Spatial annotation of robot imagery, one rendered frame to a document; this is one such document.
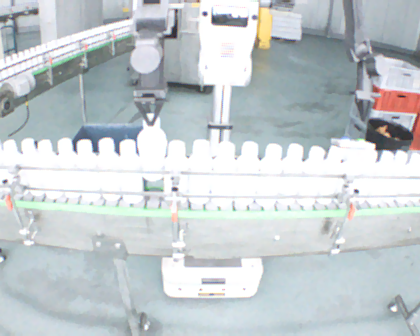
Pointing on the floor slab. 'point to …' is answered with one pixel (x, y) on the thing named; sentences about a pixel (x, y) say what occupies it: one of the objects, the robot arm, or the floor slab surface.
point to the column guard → (263, 29)
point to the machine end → (179, 48)
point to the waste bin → (387, 136)
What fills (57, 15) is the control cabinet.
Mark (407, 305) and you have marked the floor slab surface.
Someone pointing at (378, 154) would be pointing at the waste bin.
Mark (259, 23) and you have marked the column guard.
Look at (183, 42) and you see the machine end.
